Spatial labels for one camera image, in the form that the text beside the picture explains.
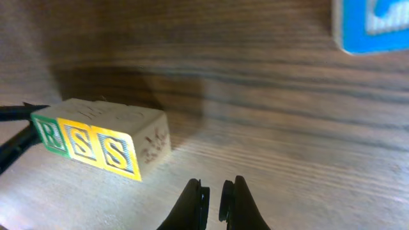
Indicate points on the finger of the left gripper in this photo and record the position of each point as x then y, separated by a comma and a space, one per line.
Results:
19, 112
12, 149

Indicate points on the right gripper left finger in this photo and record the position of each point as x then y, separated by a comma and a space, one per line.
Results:
190, 212

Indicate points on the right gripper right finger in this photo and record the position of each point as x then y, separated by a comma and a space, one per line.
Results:
238, 208

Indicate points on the green R block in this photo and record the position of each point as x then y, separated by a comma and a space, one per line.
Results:
46, 123

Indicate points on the yellow S block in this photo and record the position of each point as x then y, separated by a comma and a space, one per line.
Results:
75, 119

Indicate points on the blue lower right block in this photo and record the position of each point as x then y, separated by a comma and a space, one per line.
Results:
363, 27

